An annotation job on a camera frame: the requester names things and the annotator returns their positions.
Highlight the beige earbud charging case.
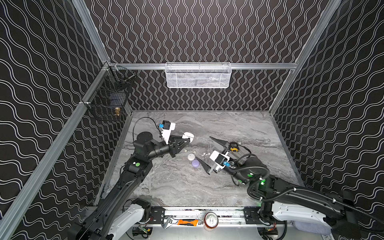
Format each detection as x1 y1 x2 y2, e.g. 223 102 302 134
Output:
182 132 195 143

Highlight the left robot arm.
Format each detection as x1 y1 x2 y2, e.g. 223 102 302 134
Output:
68 132 195 240

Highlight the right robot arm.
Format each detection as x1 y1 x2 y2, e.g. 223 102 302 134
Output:
196 138 384 239

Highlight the purple round earbud case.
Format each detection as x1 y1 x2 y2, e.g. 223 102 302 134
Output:
191 159 201 168

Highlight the white round earbud case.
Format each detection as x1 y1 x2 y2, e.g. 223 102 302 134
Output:
188 154 196 161

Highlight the yellow black tape measure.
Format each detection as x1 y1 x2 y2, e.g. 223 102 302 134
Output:
229 142 252 155

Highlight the soda can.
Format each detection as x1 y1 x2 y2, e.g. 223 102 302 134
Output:
204 212 219 231

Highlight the orange utility knife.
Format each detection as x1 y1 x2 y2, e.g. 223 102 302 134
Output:
178 219 201 227

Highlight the adjustable wrench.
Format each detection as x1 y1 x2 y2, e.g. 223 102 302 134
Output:
161 216 179 229

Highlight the brass object in basket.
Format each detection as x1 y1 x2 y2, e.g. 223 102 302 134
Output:
115 107 121 117

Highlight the grey microphone windscreen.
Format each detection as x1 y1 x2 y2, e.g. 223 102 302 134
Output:
293 221 331 236

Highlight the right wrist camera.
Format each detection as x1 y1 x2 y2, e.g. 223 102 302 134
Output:
208 151 231 174

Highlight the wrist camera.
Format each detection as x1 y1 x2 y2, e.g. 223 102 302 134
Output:
159 120 176 144
208 151 231 174

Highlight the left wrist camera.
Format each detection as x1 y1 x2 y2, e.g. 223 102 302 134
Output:
159 120 176 144

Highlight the white wire mesh basket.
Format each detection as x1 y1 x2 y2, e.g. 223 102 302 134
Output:
165 62 232 89

